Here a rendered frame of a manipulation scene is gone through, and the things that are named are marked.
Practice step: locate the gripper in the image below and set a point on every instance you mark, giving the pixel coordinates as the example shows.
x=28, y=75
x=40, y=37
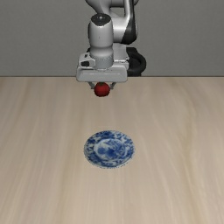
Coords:
x=102, y=72

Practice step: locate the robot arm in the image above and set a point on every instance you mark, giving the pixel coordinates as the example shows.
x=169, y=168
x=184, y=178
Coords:
x=116, y=26

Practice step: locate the red tomato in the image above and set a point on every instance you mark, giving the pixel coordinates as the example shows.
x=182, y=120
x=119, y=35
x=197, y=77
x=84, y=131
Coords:
x=102, y=89

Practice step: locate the blue and white plate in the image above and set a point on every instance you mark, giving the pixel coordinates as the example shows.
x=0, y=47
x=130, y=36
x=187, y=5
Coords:
x=109, y=149

